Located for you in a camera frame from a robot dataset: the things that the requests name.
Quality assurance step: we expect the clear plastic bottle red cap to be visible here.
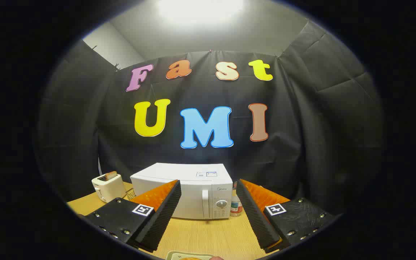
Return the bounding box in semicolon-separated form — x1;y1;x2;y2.
230;182;243;217

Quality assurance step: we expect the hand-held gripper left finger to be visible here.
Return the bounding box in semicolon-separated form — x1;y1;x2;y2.
84;179;182;253

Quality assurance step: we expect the white plate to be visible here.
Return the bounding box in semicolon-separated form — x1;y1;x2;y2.
166;251;217;260

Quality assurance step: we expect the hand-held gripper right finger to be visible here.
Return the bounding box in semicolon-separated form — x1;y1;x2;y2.
235;179;337;253

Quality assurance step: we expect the white microwave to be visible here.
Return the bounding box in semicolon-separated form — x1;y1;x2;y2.
130;162;234;220

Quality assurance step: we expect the cream toaster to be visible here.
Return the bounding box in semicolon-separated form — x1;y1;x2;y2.
92;172;126;203

